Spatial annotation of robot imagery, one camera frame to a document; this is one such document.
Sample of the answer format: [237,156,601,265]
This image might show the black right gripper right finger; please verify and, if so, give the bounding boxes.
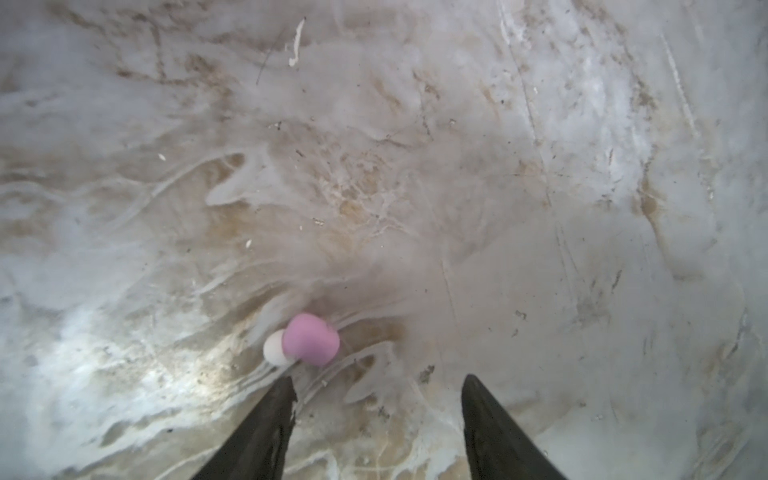
[461,374,565,480]

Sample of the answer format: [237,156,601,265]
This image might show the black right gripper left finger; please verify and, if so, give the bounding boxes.
[193,377,297,480]

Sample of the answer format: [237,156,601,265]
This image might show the pink earbud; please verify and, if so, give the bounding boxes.
[262,313,341,367]

